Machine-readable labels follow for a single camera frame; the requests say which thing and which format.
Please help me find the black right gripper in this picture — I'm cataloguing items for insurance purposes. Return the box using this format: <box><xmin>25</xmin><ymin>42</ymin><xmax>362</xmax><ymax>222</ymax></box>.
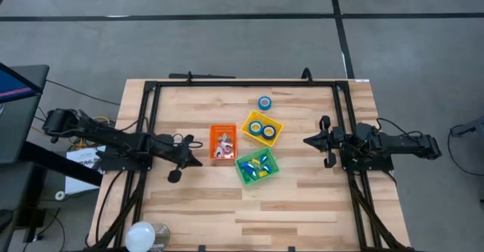
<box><xmin>303</xmin><ymin>114</ymin><xmax>344</xmax><ymax>169</ymax></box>

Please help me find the black aluminium table frame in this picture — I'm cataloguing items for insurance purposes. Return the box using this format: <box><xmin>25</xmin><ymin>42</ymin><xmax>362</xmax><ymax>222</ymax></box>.
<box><xmin>85</xmin><ymin>70</ymin><xmax>417</xmax><ymax>252</ymax></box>

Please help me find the black stand beam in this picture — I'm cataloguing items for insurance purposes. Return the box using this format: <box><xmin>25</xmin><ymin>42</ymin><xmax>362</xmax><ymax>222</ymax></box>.
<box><xmin>20</xmin><ymin>141</ymin><xmax>104</xmax><ymax>188</ymax></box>

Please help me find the monitor with blue screen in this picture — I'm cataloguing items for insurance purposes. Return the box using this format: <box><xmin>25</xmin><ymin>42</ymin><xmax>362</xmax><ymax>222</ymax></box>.
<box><xmin>0</xmin><ymin>61</ymin><xmax>43</xmax><ymax>104</ymax></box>

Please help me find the black floor cable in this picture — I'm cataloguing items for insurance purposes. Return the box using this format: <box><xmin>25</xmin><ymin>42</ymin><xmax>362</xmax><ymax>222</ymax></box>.
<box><xmin>45</xmin><ymin>79</ymin><xmax>121</xmax><ymax>106</ymax></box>

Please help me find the green plastic basket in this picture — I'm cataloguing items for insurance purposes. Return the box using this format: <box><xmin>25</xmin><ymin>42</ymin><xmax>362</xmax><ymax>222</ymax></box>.
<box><xmin>234</xmin><ymin>147</ymin><xmax>281</xmax><ymax>187</ymax></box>

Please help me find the orange plastic basket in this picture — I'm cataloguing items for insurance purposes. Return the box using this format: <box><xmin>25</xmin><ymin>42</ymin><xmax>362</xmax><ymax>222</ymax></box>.
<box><xmin>209</xmin><ymin>123</ymin><xmax>238</xmax><ymax>161</ymax></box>

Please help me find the yellow plastic basket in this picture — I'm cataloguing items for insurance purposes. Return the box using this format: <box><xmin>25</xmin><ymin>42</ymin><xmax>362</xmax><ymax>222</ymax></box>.
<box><xmin>240</xmin><ymin>110</ymin><xmax>284</xmax><ymax>148</ymax></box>

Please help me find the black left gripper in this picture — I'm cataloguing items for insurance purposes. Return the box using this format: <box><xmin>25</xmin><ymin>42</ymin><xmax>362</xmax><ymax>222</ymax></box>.
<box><xmin>168</xmin><ymin>134</ymin><xmax>203</xmax><ymax>184</ymax></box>

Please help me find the yellow cable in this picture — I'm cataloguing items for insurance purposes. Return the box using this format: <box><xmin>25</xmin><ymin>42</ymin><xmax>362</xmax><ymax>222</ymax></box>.
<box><xmin>70</xmin><ymin>115</ymin><xmax>110</xmax><ymax>149</ymax></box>

